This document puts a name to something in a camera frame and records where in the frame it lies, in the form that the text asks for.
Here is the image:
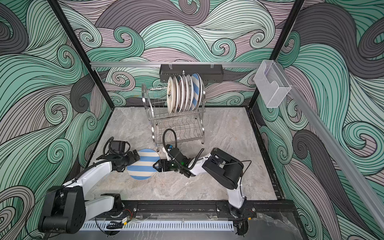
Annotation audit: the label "white slotted cable duct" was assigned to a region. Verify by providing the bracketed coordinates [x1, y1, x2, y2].
[80, 221, 235, 232]

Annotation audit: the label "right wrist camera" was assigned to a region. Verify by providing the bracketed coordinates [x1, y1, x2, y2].
[163, 145, 173, 161]

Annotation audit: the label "white plate cloud emblem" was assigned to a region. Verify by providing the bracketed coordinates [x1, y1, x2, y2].
[186, 75, 194, 111]

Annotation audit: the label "orange sun plate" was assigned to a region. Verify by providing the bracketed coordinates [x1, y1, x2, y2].
[174, 77, 180, 113]

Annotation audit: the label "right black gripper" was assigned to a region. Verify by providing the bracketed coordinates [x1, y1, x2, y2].
[150, 158, 182, 173]

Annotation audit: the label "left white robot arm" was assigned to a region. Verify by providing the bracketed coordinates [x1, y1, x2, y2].
[38, 138, 140, 234]

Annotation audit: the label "green rimmed white plate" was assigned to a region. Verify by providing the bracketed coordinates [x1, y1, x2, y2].
[178, 76, 185, 112]

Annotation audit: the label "steel wire dish rack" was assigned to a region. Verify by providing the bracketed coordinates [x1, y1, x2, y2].
[142, 77, 206, 148]

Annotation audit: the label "clear acrylic wall box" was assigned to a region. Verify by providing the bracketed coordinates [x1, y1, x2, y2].
[254, 60, 292, 108]

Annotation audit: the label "aluminium wall rail back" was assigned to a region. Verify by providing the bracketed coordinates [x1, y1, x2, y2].
[90, 61, 261, 69]

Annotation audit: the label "aluminium wall rail right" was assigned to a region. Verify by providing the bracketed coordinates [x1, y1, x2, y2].
[276, 63, 384, 230]

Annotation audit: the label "white plate black squiggle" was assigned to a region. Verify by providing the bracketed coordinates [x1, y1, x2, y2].
[167, 77, 176, 113]

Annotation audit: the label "blue striped plate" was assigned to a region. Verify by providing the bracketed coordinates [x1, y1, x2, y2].
[191, 74, 203, 110]
[126, 149, 160, 181]

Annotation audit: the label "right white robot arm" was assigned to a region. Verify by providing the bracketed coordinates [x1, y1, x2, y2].
[153, 145, 246, 216]

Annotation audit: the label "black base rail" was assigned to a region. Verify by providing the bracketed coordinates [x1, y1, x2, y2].
[83, 199, 296, 214]

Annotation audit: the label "white plate red characters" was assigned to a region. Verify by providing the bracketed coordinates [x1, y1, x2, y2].
[183, 76, 190, 111]

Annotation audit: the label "aluminium wall rail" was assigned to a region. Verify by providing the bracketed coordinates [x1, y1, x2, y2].
[276, 63, 384, 230]
[90, 61, 261, 69]

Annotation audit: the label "black perforated wall shelf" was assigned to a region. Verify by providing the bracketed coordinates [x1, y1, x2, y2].
[159, 65, 224, 84]

